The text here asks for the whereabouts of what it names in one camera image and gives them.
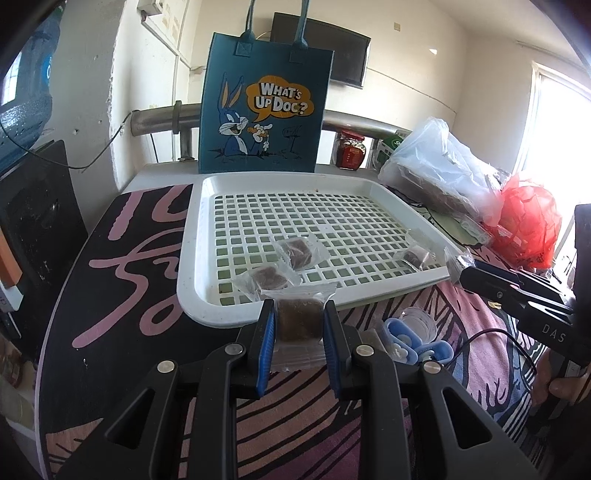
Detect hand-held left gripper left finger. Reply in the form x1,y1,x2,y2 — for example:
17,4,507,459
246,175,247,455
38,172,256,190
55,299,278,480

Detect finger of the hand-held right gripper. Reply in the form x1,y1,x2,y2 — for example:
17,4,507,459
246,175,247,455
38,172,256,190
470,260,574,306
461,269,567,320

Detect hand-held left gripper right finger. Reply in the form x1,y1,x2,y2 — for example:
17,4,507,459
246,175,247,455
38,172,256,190
323,300,541,480

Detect blue spool clip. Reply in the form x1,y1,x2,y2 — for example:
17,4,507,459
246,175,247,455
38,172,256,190
385,318,416,358

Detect white slotted tray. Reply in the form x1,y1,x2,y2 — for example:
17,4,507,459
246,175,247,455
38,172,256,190
177,173,465,329

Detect person's right hand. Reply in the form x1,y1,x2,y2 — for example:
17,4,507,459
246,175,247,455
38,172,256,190
531,348,591,407

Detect red plastic bag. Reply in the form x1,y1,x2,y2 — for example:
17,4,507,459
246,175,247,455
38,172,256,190
482,171,563,271

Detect clear plastic packet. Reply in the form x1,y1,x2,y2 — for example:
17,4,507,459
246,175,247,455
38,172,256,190
457,217,491,246

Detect clear plastic bag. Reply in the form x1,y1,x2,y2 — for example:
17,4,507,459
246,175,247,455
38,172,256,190
378,117,504,222

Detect bright window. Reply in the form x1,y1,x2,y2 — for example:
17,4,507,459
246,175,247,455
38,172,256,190
512,60,591,208

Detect pink black printed tablecloth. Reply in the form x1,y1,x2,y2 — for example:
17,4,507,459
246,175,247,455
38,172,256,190
34,184,591,480

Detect green white carton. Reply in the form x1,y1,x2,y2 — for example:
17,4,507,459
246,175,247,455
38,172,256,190
370,130,409,171

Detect blue cartoon tote bag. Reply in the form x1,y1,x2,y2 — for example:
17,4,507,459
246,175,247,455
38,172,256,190
198,0,334,175

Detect red sauce jar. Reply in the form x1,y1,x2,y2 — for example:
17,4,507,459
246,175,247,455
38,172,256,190
333,130,367,171

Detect black water dispenser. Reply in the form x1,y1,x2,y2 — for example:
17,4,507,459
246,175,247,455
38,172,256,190
0,141,88,370

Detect blue water bottle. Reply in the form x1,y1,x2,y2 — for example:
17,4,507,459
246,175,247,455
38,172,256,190
0,18,61,174

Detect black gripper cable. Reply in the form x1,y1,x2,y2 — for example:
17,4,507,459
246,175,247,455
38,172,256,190
455,329,539,372

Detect black dispenser cable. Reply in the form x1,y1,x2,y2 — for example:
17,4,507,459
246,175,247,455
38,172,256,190
0,111,136,170

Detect metal pipe rail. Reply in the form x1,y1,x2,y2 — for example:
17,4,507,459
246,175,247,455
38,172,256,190
131,102,402,162

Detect black wall television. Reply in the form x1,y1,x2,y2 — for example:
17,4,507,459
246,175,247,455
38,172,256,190
270,12,371,88

